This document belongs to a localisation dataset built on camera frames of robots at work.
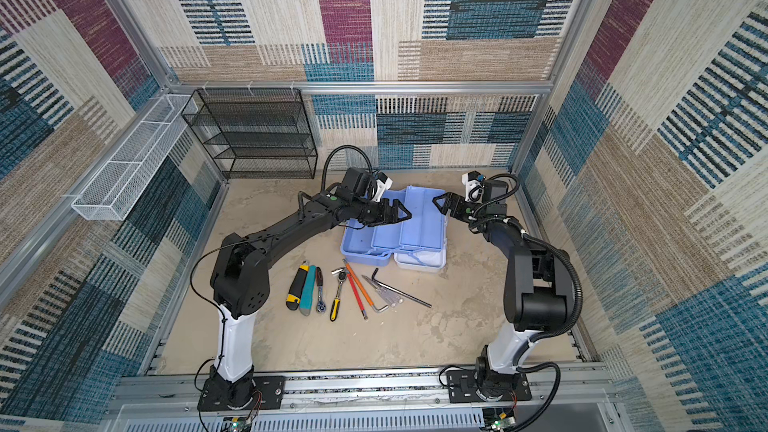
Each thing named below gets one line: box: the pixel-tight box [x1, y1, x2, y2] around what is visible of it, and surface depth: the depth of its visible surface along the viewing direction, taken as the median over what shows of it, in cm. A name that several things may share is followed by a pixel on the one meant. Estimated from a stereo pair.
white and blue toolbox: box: [340, 186, 448, 272], surface depth 93 cm
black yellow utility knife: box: [286, 260, 309, 311], surface depth 91 cm
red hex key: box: [347, 271, 368, 320], surface depth 89 cm
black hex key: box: [371, 268, 432, 309], surface depth 91 cm
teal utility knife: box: [299, 265, 317, 316], surface depth 91 cm
